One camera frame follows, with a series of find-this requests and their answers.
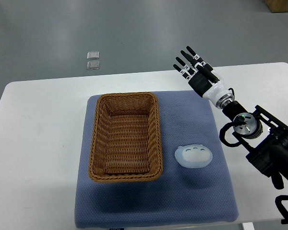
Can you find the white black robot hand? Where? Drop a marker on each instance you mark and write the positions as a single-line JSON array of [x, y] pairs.
[[204, 80]]

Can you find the blue white plush toy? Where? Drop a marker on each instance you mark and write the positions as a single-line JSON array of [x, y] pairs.
[[193, 156]]

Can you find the upper silver floor plate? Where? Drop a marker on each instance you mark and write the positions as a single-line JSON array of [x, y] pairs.
[[93, 55]]

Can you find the brown cardboard box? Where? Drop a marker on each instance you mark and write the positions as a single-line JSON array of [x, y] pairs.
[[277, 6]]

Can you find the blue quilted mat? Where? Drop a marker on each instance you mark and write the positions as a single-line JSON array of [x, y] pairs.
[[180, 195]]

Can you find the brown wicker basket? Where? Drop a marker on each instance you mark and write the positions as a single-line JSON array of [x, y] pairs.
[[126, 141]]

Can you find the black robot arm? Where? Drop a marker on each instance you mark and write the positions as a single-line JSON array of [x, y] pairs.
[[251, 109]]

